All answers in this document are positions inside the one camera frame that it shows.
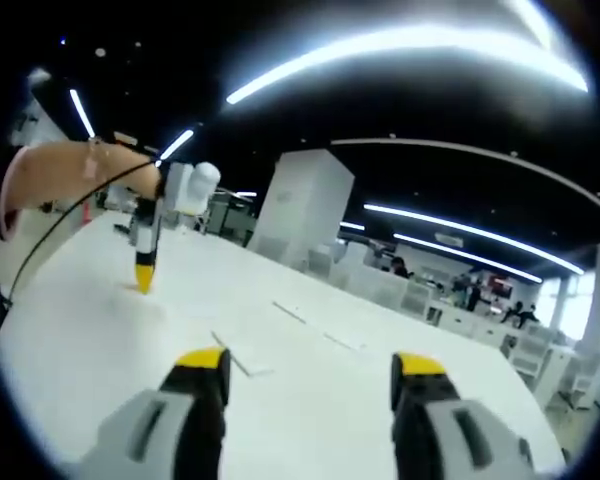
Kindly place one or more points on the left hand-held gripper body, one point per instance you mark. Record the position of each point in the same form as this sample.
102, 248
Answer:
185, 190

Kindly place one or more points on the white desk partition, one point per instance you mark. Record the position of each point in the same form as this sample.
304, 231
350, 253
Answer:
375, 287

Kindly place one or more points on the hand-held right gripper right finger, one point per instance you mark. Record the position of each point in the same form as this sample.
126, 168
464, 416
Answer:
430, 415

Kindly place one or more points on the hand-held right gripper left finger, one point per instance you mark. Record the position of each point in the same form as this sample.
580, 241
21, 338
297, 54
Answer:
180, 415

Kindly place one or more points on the ceiling air vent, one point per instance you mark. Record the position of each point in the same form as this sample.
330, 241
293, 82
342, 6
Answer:
450, 240

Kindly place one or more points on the red wall screen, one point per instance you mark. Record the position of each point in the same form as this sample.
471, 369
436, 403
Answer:
500, 286

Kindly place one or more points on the white ceiling light strip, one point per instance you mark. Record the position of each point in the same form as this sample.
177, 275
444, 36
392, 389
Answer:
380, 42
475, 231
467, 256
81, 112
175, 145

